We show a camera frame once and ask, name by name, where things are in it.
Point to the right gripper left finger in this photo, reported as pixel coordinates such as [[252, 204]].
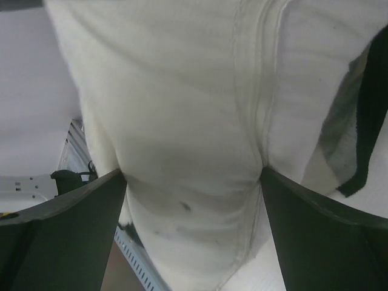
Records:
[[64, 243]]

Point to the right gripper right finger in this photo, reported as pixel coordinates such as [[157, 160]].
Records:
[[323, 244]]

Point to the white pillow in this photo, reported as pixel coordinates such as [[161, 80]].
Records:
[[191, 100]]

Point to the black white checkered pillowcase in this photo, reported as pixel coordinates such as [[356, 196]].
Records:
[[349, 133]]

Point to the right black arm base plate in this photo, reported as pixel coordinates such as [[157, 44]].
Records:
[[67, 180]]

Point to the aluminium mounting rail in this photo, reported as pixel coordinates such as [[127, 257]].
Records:
[[22, 192]]

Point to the white slotted cable duct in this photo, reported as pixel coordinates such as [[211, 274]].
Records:
[[139, 261]]

